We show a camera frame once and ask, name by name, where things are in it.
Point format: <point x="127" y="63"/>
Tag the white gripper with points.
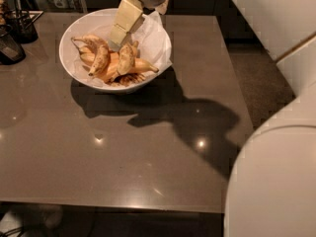
<point x="129" y="17"/>

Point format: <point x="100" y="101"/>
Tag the spotted banana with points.
<point x="126" y="58"/>
<point x="101" y="50"/>

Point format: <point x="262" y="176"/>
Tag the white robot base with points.
<point x="30" y="220"/>

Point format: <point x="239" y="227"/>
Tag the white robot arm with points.
<point x="272" y="188"/>

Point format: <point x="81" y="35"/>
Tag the white bowl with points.
<point x="98" y="23"/>

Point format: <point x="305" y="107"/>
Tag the long banana lower right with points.
<point x="109" y="75"/>

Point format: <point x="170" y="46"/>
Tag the dark bruised banana bottom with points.
<point x="129" y="79"/>

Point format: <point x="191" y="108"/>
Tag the white paper liner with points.
<point x="154" y="42"/>

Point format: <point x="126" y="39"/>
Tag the black mesh cup holder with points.
<point x="23" y="28"/>

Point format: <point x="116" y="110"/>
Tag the black mesh basket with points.
<point x="11" y="51"/>

